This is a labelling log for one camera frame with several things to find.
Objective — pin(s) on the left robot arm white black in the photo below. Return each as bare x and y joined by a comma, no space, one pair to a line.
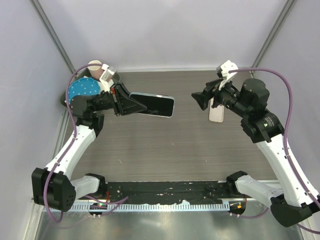
51,185

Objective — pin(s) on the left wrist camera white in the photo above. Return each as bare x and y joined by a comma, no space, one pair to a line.
107,77

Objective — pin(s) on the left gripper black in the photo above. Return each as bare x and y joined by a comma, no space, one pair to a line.
122,104

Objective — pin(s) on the clear phone case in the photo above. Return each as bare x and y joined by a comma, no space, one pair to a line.
173,103

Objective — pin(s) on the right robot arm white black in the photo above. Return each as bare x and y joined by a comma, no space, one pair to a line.
290,204

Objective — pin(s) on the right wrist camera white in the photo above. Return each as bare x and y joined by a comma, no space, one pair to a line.
223,72

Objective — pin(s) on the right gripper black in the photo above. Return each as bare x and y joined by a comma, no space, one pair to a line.
203,97

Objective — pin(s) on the dark green tray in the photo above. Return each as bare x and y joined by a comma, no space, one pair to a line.
86,73

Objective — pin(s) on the blue dotted plate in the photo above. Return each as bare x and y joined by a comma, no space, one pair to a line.
85,86

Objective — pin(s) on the slotted cable duct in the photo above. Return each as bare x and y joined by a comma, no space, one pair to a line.
90,206

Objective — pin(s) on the pink mug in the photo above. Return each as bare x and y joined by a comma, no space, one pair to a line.
95,69

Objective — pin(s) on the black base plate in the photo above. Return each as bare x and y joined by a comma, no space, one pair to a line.
168,192

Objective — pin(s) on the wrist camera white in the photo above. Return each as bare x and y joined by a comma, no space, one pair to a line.
223,72
107,77

